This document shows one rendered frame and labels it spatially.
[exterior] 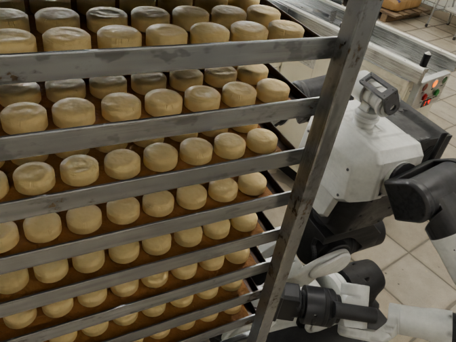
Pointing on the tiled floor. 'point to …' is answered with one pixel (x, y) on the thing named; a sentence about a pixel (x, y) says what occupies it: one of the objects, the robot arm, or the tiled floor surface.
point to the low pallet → (401, 13)
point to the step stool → (445, 10)
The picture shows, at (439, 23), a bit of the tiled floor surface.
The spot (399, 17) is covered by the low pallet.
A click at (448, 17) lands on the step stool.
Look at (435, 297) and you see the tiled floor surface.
